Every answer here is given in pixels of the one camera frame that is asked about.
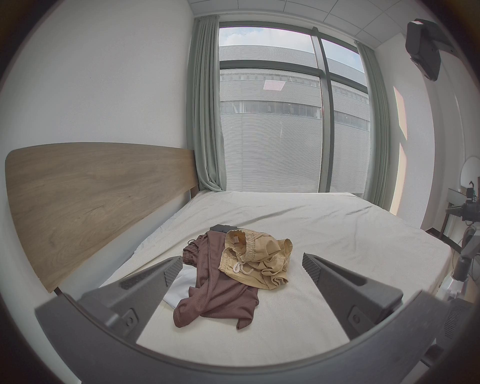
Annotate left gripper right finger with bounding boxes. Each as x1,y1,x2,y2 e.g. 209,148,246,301
302,252,404,342

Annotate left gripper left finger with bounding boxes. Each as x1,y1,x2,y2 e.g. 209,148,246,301
80,256,184,342

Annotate tan shorts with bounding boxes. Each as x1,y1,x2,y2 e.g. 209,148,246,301
218,229,294,290

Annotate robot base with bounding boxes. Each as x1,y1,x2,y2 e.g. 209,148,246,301
420,281,480,376

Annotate bed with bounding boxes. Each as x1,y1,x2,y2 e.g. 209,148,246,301
5,142,453,370

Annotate grey dressing table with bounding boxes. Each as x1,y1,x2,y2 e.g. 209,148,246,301
438,187,467,248

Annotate white garment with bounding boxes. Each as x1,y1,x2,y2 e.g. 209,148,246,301
162,271,197,310

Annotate round mirror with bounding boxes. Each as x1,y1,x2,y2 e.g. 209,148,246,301
460,157,480,188

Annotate brown garment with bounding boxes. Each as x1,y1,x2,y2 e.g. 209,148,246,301
172,231,260,331

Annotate black garment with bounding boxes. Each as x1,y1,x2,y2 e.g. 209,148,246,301
210,224,241,236

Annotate grey-green curtain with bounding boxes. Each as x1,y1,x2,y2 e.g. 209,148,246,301
354,40,393,215
186,16,228,193

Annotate window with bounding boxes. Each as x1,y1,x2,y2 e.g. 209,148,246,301
218,22,373,195

